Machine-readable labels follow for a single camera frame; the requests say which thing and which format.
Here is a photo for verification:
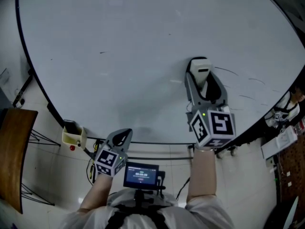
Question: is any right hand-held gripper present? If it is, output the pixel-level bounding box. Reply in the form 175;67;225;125
185;56;237;149

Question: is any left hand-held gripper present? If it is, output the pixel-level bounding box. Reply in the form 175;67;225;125
94;128;133;177

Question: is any white whiteboard eraser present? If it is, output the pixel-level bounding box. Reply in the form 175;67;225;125
189;58;213;93

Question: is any white whiteboard with black frame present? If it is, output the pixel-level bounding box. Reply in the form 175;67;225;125
15;0;305;146

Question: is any person's right forearm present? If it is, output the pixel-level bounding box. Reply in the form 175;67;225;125
185;148;218;204

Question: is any person's left forearm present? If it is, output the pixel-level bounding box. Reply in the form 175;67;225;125
79;173;114;212

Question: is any small black chest monitor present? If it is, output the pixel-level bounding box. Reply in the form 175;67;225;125
122;161;160;191

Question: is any cream plastic holder box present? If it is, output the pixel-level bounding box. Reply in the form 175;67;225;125
61;125;88;150

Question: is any black rectangular block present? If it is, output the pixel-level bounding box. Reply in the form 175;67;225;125
63;119;78;136

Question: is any person's white shirt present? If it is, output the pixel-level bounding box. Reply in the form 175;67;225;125
59;190;234;229

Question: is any white cardboard box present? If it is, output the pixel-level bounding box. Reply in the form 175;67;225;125
260;127;299;160

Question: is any small white device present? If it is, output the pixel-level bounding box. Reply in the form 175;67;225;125
265;155;278;168

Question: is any wooden table with black legs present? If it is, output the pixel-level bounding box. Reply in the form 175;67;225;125
0;108;61;215

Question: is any white curved board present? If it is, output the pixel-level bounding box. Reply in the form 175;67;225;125
284;195;300;229

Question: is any yellow cable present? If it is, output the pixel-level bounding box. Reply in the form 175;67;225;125
89;139;100;179

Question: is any thin wrist bracelet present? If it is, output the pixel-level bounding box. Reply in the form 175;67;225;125
194;146;215;153

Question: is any black monitor mount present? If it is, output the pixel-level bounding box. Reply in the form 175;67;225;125
133;189;156;209

